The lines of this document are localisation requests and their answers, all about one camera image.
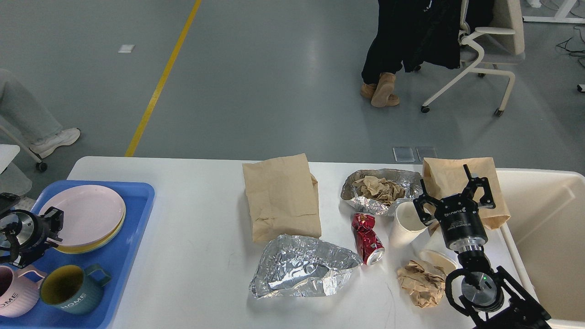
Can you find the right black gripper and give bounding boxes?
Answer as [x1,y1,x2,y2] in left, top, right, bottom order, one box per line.
[413,164,496,252]

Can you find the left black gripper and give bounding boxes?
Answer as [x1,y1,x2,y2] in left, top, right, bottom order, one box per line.
[9,207,64,269]

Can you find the pink plate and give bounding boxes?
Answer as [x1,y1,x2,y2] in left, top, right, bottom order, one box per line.
[39,185,126,254]

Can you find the dark green home mug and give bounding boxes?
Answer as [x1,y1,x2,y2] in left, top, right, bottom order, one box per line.
[40,264,112,315]

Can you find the pink home mug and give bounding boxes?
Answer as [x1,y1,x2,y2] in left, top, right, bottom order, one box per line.
[0,265,47,317]

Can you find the large brown paper bag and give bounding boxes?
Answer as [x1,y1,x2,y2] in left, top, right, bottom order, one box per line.
[242,154,322,242]

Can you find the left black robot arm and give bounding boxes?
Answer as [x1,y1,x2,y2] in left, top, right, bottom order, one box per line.
[0,192,64,269]

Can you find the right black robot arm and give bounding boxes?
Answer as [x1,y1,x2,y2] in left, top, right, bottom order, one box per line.
[413,164,550,329]

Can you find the yellow plate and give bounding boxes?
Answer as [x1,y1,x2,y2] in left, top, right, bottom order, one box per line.
[56,207,126,255]

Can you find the flattened white paper cup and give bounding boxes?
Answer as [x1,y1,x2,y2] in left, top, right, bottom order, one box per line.
[418,249,457,275]

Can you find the white chair at left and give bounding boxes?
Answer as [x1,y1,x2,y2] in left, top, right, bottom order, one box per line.
[1,126,48,196]

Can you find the crumpled brown paper in foil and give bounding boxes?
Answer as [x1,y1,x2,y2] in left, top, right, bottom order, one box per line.
[352,175,406,206]

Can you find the crumpled brown paper ball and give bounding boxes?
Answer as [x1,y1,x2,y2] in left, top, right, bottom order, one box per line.
[397,260,447,308]

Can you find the blue plastic tray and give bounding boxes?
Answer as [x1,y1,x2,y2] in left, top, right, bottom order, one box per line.
[0,181,155,329]

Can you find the foil tray with paper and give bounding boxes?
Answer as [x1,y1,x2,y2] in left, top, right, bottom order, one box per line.
[340,169,422,216]

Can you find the beige plastic bin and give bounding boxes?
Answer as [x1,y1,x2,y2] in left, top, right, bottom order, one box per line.
[497,169,585,329]

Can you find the crushed red soda can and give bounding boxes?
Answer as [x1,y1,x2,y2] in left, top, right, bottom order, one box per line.
[351,212,386,266]

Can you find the person in grey trousers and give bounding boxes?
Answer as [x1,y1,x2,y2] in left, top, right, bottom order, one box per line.
[0,69,81,159]

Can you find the crumpled foil sheet front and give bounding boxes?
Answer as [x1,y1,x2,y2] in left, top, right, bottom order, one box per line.
[249,234,363,298]

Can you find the white office chair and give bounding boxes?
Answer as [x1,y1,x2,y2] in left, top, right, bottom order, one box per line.
[420,0,525,117]

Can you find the person in black clothes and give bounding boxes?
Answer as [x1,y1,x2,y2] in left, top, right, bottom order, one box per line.
[360,0,493,108]

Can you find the white desk leg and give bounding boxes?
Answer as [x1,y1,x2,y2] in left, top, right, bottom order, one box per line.
[522,0,585,24]

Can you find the floor cables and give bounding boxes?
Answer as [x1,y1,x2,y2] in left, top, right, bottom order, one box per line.
[555,25,585,69]

